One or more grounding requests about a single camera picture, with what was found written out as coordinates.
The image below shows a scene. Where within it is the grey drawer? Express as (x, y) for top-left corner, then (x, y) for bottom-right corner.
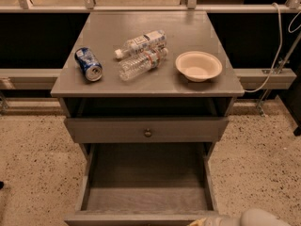
(65, 143), (220, 226)
(65, 117), (229, 144)

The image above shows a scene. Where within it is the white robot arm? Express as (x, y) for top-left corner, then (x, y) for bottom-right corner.
(187, 208), (291, 226)

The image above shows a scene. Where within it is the grey wooden drawer cabinet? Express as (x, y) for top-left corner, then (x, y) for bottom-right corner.
(51, 11), (244, 153)

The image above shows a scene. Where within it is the grey top drawer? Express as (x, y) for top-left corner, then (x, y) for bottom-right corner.
(65, 117), (229, 144)

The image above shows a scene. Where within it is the metal support strut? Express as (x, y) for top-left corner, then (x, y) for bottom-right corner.
(256, 31), (301, 117)

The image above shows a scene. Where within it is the white paper bowl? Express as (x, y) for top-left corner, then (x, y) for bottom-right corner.
(175, 51), (223, 82)

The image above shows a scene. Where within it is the clear plastic water bottle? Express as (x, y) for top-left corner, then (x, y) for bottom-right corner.
(119, 48), (168, 81)

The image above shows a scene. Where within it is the white labelled plastic bottle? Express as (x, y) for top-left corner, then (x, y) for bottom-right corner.
(115, 30), (166, 59)

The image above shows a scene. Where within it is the blue soda can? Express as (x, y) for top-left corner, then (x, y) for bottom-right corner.
(74, 47), (103, 82)

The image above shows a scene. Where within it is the white cable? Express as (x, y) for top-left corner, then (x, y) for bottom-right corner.
(244, 1), (301, 94)

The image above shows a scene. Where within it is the grey metal railing frame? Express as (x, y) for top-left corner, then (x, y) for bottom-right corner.
(0, 0), (301, 92)

